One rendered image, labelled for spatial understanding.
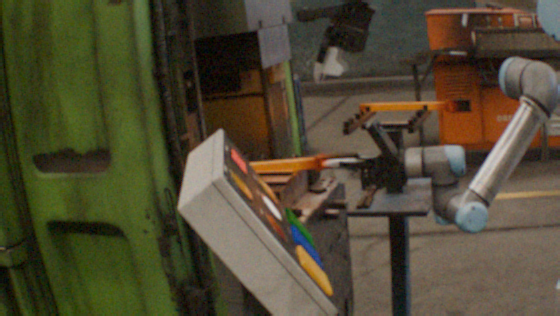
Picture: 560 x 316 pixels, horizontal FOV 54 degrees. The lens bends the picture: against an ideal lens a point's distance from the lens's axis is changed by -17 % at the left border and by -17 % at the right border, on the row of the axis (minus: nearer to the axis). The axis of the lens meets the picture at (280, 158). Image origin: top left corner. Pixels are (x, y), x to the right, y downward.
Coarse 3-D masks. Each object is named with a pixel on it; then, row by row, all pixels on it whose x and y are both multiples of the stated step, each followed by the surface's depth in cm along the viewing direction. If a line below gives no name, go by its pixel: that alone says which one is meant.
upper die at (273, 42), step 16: (256, 32) 145; (272, 32) 153; (208, 48) 150; (224, 48) 148; (240, 48) 147; (256, 48) 146; (272, 48) 152; (288, 48) 163; (208, 64) 151; (224, 64) 150; (240, 64) 148; (256, 64) 147; (272, 64) 152
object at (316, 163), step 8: (280, 160) 166; (288, 160) 165; (296, 160) 163; (304, 160) 162; (312, 160) 161; (320, 160) 159; (256, 168) 166; (264, 168) 166; (272, 168) 165; (280, 168) 164; (288, 168) 163; (296, 168) 163; (304, 168) 162; (312, 168) 161; (320, 168) 159; (328, 168) 160
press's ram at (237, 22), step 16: (192, 0) 142; (208, 0) 141; (224, 0) 140; (240, 0) 138; (256, 0) 144; (272, 0) 154; (288, 0) 164; (192, 16) 143; (208, 16) 142; (224, 16) 141; (240, 16) 140; (256, 16) 144; (272, 16) 153; (288, 16) 164; (208, 32) 143; (224, 32) 142; (240, 32) 141
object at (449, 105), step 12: (360, 108) 220; (372, 108) 219; (384, 108) 217; (396, 108) 215; (408, 108) 213; (420, 108) 211; (432, 108) 209; (444, 108) 207; (456, 108) 206; (468, 108) 204
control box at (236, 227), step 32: (192, 160) 112; (224, 160) 98; (192, 192) 90; (224, 192) 88; (256, 192) 105; (192, 224) 89; (224, 224) 89; (256, 224) 89; (288, 224) 112; (224, 256) 90; (256, 256) 90; (288, 256) 91; (256, 288) 92; (288, 288) 92; (320, 288) 94
